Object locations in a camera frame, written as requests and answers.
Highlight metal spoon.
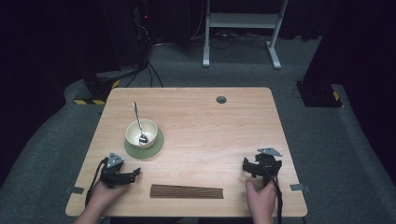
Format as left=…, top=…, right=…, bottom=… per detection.
left=132, top=101, right=149, bottom=146

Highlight black yellow-striped stand base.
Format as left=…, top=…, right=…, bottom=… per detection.
left=73, top=69, right=121, bottom=106
left=295, top=80, right=346, bottom=109

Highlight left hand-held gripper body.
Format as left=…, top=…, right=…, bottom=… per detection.
left=99, top=151, right=137, bottom=189

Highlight black equipment rack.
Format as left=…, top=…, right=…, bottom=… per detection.
left=102, top=0, right=154, bottom=69

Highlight grey tape piece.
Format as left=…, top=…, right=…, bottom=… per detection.
left=65, top=185, right=85, bottom=195
left=290, top=183, right=311, bottom=192

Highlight person's left hand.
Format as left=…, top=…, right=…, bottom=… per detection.
left=89, top=179, right=129, bottom=213

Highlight person's right hand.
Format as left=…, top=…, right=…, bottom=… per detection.
left=245, top=176, right=278, bottom=219

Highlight cream ceramic bowl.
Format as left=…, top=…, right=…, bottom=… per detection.
left=124, top=118, right=160, bottom=149

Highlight row of brown chopsticks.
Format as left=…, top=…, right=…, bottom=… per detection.
left=149, top=183, right=225, bottom=200

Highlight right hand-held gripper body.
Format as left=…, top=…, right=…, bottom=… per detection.
left=248, top=147, right=284, bottom=189

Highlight black floor cables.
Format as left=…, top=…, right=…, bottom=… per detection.
left=125, top=60, right=164, bottom=89

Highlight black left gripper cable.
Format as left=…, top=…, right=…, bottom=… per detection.
left=84, top=157, right=108, bottom=208

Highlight white metal stand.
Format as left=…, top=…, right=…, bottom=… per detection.
left=202, top=0, right=290, bottom=70

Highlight round green coaster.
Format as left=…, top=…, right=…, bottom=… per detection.
left=123, top=128, right=165, bottom=161

